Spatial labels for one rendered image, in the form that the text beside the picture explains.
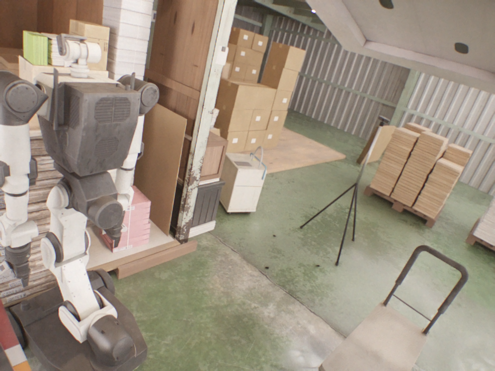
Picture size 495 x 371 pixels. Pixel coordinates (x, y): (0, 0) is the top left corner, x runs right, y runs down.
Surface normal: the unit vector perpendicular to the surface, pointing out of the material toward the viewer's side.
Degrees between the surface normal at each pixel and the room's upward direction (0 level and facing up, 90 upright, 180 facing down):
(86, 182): 45
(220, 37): 90
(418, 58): 74
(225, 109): 90
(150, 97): 90
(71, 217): 100
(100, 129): 105
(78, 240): 86
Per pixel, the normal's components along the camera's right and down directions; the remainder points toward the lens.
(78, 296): 0.82, -0.07
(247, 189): 0.40, 0.49
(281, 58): -0.64, 0.18
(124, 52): 0.71, 0.46
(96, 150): 0.71, 0.64
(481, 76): -0.57, -0.07
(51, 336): 0.25, -0.87
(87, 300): 0.75, -0.30
